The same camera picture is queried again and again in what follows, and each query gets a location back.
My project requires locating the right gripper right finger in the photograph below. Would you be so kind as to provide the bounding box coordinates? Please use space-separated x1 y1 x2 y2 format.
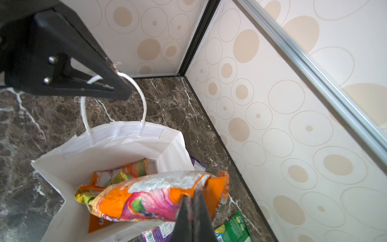
193 190 218 242

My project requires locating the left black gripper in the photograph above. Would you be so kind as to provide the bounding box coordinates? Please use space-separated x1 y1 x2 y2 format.
1 1 132 100

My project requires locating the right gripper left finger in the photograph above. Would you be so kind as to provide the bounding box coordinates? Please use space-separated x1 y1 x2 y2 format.
170 196 193 242

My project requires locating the large purple snack bag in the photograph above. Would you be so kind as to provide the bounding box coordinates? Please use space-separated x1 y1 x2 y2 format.
142 222 175 242

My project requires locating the green snack bag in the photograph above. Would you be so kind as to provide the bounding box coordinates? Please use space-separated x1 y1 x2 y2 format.
215 211 252 242

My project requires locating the orange candy bag face down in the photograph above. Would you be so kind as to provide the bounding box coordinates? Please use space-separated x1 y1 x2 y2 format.
76 170 229 222

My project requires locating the Fox's fruits candy bag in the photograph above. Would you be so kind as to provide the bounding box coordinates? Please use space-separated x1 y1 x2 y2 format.
88 214 109 233
75 158 150 206

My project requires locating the white paper gift bag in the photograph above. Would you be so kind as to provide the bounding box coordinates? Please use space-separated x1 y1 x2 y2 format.
31 72 196 242

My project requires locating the small purple snack bag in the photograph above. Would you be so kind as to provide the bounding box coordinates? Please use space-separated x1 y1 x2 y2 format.
189 155 208 171

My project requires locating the diagonal aluminium left bar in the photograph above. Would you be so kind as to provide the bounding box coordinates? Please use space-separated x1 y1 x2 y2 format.
239 1 387 167

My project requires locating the black left frame post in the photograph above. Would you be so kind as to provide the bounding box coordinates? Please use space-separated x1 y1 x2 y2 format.
177 0 221 77

